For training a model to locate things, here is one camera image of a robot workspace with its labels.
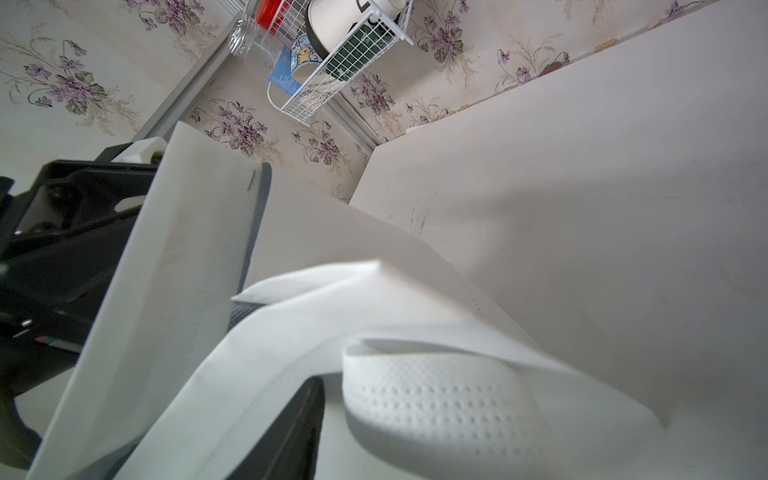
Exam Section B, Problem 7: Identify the white wire wall basket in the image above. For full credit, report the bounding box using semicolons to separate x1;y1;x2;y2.
229;0;414;125

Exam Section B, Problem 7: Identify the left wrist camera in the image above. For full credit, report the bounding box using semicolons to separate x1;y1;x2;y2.
95;137;167;165

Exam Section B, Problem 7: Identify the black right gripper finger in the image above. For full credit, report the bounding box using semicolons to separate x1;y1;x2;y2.
229;377;325;480

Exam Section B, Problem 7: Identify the white insulated delivery bag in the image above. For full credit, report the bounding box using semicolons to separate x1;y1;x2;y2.
29;123;663;479

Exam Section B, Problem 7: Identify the white black cylinder can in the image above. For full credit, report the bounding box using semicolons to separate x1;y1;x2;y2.
291;0;407;62

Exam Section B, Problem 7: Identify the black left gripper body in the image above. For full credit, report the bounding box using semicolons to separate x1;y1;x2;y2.
0;158;158;397

